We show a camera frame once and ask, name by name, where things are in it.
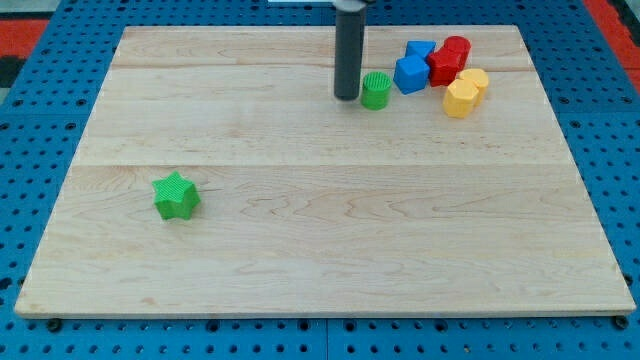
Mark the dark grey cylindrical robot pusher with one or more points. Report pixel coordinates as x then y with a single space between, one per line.
349 41

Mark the blue cube block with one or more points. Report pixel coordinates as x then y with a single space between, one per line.
411 74

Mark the green cylinder block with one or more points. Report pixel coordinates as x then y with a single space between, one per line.
375 90

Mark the light wooden board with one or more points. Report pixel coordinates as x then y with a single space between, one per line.
313 207

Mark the red angular block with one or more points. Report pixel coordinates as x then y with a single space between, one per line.
444 65

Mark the red cylinder block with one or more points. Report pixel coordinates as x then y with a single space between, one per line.
458 47

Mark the green star block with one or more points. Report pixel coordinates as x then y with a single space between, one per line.
175 197

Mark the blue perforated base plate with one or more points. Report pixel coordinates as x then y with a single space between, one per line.
43 115

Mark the yellow cylinder block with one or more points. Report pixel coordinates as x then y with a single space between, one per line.
479 78

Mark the yellow hexagon block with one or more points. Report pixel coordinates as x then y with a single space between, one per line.
460 98

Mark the blue triangle block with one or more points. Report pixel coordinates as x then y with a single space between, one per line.
420 48

